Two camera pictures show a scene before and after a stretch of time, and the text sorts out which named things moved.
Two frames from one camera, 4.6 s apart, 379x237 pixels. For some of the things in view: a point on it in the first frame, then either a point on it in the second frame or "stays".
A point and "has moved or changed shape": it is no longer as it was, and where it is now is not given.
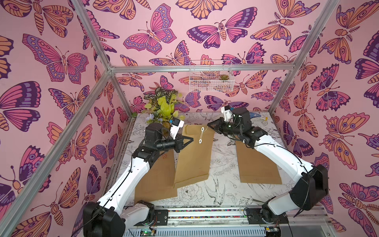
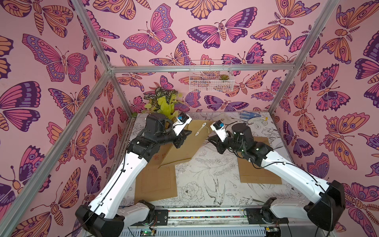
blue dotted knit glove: [253, 115] stays
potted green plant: [161, 107] stays
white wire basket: [211, 75] stays
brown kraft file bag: [193, 161] has moved or changed shape
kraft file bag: [255, 168] stays
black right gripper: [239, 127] → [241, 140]
